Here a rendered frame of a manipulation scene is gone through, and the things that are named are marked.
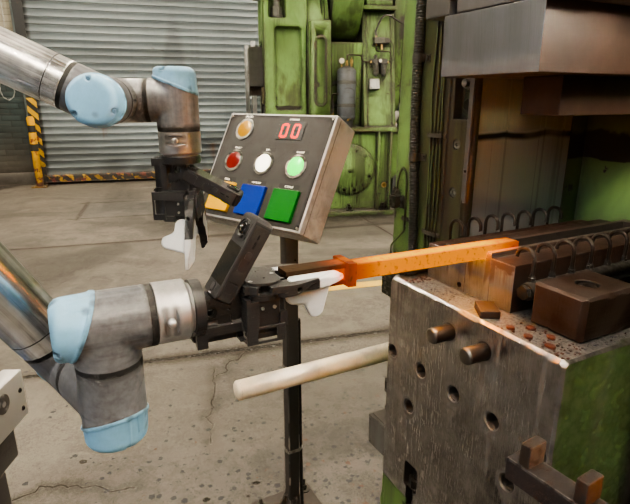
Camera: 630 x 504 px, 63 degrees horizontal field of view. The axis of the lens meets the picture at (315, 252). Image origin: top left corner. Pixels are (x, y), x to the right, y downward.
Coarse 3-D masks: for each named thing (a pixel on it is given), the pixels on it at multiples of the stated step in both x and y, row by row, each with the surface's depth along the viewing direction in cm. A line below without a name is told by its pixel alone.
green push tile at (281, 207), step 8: (272, 192) 116; (280, 192) 115; (288, 192) 114; (296, 192) 112; (272, 200) 115; (280, 200) 114; (288, 200) 113; (296, 200) 112; (272, 208) 115; (280, 208) 114; (288, 208) 112; (264, 216) 115; (272, 216) 114; (280, 216) 113; (288, 216) 112
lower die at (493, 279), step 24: (456, 240) 96; (480, 240) 93; (552, 240) 89; (600, 240) 92; (624, 240) 92; (456, 264) 89; (480, 264) 84; (504, 264) 80; (528, 264) 79; (576, 264) 84; (600, 264) 88; (456, 288) 90; (480, 288) 85; (504, 288) 80
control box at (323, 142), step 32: (256, 128) 126; (320, 128) 115; (224, 160) 129; (256, 160) 123; (288, 160) 117; (320, 160) 112; (320, 192) 113; (224, 224) 133; (288, 224) 112; (320, 224) 115
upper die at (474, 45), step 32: (544, 0) 68; (576, 0) 70; (448, 32) 84; (480, 32) 78; (512, 32) 73; (544, 32) 68; (576, 32) 71; (608, 32) 74; (448, 64) 85; (480, 64) 79; (512, 64) 73; (544, 64) 70; (576, 64) 73; (608, 64) 76
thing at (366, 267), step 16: (496, 240) 86; (512, 240) 86; (336, 256) 73; (384, 256) 76; (400, 256) 76; (416, 256) 76; (432, 256) 78; (448, 256) 79; (464, 256) 81; (480, 256) 82; (288, 272) 67; (304, 272) 68; (352, 272) 70; (368, 272) 73; (384, 272) 74; (400, 272) 76
